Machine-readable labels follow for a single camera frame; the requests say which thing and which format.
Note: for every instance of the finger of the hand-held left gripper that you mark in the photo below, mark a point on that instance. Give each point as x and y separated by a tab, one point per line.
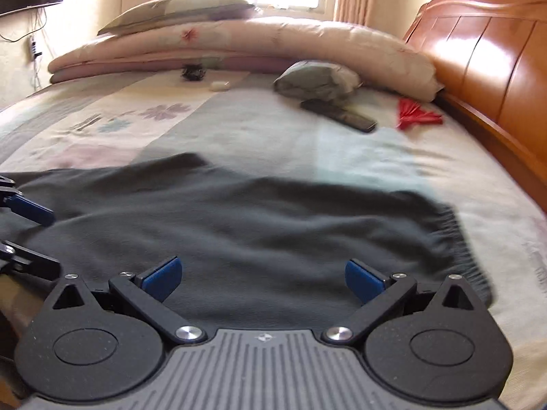
34	264
34	213

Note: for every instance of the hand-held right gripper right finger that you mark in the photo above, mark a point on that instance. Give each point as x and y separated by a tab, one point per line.
363	279

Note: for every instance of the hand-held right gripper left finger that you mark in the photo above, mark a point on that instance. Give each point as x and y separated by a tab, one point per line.
162	277

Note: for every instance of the dark grey pants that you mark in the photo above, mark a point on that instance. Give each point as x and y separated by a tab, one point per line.
256	222

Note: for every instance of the black smartphone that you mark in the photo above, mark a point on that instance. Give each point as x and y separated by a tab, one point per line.
342	116

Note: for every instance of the white power strip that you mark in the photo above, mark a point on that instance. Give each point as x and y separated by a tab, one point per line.
33	47

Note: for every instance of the bed with patchwork sheet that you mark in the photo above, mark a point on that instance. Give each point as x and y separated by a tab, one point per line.
256	136

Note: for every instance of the red folding fan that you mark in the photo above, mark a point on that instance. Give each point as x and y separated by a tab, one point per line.
416	115

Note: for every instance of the white earbuds case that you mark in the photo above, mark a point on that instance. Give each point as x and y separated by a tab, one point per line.
219	86

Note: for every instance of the crumpled grey garment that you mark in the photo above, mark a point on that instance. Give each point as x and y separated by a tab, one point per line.
316	81

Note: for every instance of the black hair claw clip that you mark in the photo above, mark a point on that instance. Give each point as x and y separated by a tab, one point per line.
193	72

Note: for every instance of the folded floral quilt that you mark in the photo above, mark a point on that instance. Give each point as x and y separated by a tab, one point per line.
277	47

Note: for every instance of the floral pillow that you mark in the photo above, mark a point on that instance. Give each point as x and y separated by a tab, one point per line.
179	10

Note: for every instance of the wooden headboard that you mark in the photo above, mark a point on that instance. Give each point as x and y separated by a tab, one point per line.
491	51

